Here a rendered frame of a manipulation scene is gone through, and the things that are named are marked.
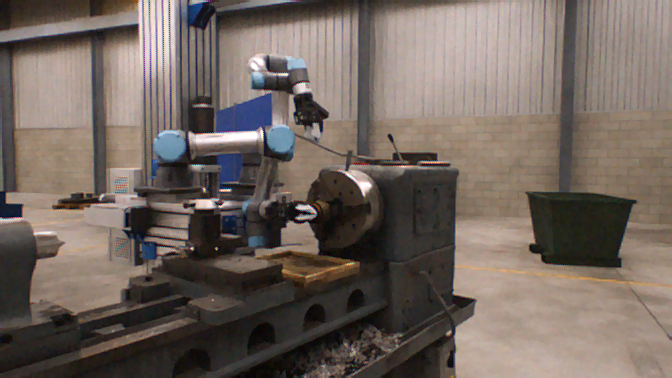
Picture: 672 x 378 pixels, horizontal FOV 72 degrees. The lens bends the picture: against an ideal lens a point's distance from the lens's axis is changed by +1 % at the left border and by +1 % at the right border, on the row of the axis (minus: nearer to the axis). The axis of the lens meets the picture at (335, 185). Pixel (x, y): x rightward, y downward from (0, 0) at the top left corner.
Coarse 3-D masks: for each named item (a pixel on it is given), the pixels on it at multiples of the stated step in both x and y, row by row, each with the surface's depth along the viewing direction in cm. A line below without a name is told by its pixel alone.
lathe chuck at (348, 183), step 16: (336, 176) 185; (352, 176) 181; (336, 192) 185; (352, 192) 181; (368, 192) 180; (336, 224) 186; (352, 224) 181; (368, 224) 179; (336, 240) 186; (352, 240) 181
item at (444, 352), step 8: (416, 272) 196; (424, 272) 195; (432, 288) 195; (440, 296) 195; (448, 312) 197; (448, 336) 203; (432, 344) 209; (440, 344) 211; (448, 344) 214; (424, 352) 211; (432, 352) 208; (440, 352) 208; (448, 352) 214; (424, 360) 211; (432, 360) 208; (440, 360) 208; (448, 360) 211; (424, 368) 211; (432, 368) 208; (440, 368) 208; (448, 368) 213; (424, 376) 211; (432, 376) 208; (440, 376) 208; (448, 376) 214
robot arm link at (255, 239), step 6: (252, 222) 186; (258, 222) 186; (264, 222) 187; (252, 228) 186; (258, 228) 186; (264, 228) 187; (252, 234) 186; (258, 234) 186; (264, 234) 188; (252, 240) 186; (258, 240) 186; (264, 240) 188; (252, 246) 187; (258, 246) 186
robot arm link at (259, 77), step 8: (256, 56) 225; (264, 56) 227; (248, 64) 221; (256, 64) 212; (264, 64) 223; (248, 72) 223; (256, 72) 193; (264, 72) 195; (272, 72) 196; (256, 80) 191; (264, 80) 192; (272, 80) 193; (256, 88) 194; (264, 88) 194; (272, 88) 195
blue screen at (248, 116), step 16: (272, 96) 688; (224, 112) 915; (240, 112) 824; (256, 112) 749; (224, 128) 917; (240, 128) 826; (256, 128) 751; (224, 160) 922; (240, 160) 830; (224, 176) 924
